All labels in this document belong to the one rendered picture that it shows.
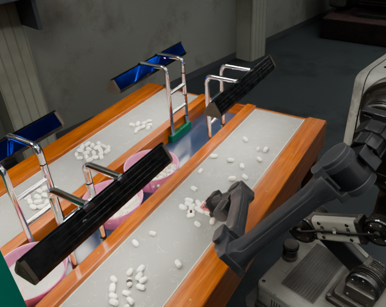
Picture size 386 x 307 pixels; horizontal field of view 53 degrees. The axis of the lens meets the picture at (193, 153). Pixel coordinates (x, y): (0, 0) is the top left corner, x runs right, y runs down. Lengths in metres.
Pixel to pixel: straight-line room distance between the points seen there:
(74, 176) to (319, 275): 1.20
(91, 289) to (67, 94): 2.53
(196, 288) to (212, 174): 0.65
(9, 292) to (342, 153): 0.68
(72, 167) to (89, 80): 1.88
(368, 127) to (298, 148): 1.07
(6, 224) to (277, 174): 1.19
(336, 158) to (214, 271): 0.68
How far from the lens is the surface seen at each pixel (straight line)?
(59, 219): 1.36
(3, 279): 0.56
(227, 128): 2.14
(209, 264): 1.42
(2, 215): 1.88
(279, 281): 1.76
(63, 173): 2.01
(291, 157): 1.93
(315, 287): 1.76
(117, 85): 1.98
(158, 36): 4.24
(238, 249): 1.00
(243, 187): 1.40
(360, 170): 0.93
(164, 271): 1.45
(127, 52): 4.01
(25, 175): 2.04
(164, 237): 1.56
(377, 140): 0.95
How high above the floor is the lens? 1.85
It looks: 34 degrees down
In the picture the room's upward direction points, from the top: 4 degrees counter-clockwise
